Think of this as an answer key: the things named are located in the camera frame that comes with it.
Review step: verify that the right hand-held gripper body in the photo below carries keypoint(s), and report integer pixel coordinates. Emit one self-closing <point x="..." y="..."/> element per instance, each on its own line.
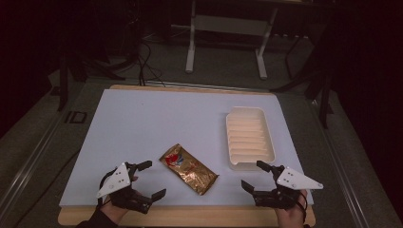
<point x="296" y="181"/>

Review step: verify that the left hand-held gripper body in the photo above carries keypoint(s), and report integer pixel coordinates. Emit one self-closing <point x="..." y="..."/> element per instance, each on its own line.
<point x="115" y="181"/>

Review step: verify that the white ridged plastic tray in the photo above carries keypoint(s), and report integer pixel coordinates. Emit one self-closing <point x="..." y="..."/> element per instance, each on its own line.
<point x="249" y="139"/>

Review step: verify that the gold foil snack packet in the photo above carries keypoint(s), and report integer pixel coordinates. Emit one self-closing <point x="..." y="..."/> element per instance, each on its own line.
<point x="188" y="169"/>

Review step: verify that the person's left hand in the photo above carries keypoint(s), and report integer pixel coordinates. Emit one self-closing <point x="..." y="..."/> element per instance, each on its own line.
<point x="113" y="212"/>

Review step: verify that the person's right hand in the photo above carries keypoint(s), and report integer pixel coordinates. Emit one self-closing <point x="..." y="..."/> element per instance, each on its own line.
<point x="291" y="219"/>

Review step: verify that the pale blue table mat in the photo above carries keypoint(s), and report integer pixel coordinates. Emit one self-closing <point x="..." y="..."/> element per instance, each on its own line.
<point x="164" y="126"/>

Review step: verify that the black metal stand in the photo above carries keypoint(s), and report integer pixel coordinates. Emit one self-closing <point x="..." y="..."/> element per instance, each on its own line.
<point x="320" y="79"/>
<point x="68" y="68"/>

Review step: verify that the grey metal floor rail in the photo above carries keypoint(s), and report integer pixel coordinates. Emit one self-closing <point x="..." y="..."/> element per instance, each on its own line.
<point x="28" y="167"/>
<point x="343" y="171"/>

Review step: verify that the white metal table frame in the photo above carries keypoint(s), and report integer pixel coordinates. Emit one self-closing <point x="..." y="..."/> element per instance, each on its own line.
<point x="228" y="23"/>

